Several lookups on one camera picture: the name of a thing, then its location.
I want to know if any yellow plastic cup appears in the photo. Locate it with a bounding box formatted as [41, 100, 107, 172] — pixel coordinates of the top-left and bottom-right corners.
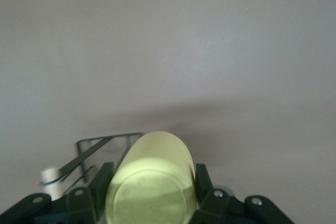
[104, 130, 197, 224]

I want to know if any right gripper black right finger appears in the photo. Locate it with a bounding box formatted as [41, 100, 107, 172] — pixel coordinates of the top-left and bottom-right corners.
[190, 163, 234, 224]

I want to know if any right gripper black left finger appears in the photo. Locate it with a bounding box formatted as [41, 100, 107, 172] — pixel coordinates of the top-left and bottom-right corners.
[66, 162, 115, 224]

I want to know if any black wire cup holder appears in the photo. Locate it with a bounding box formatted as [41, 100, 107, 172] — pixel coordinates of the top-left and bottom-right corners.
[39, 132, 144, 201]

